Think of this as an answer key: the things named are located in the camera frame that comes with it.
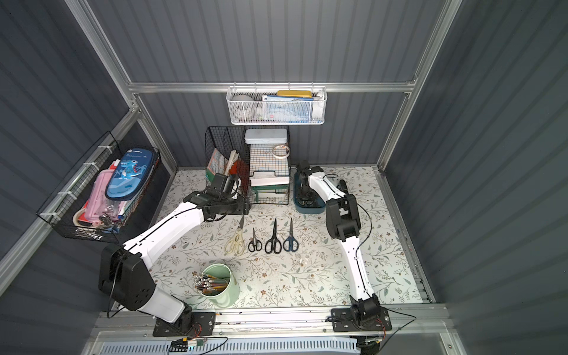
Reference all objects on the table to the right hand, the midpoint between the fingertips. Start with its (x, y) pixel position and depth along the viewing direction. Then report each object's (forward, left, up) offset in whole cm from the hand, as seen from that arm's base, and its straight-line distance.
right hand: (309, 197), depth 107 cm
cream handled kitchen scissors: (-25, +32, +1) cm, 41 cm away
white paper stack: (+17, +38, +11) cm, 43 cm away
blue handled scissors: (-24, +9, 0) cm, 26 cm away
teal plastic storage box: (-4, -5, 0) cm, 6 cm away
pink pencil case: (-26, +69, +32) cm, 80 cm away
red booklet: (+8, +33, +11) cm, 36 cm away
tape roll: (+15, +13, +20) cm, 28 cm away
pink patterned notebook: (+16, +47, +7) cm, 50 cm away
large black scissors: (-25, +16, +1) cm, 30 cm away
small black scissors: (-24, +24, -1) cm, 34 cm away
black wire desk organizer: (+8, +24, +20) cm, 32 cm away
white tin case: (+19, +21, +23) cm, 36 cm away
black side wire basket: (-31, +73, +35) cm, 86 cm away
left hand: (-16, +27, +16) cm, 35 cm away
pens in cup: (-46, +33, +17) cm, 59 cm away
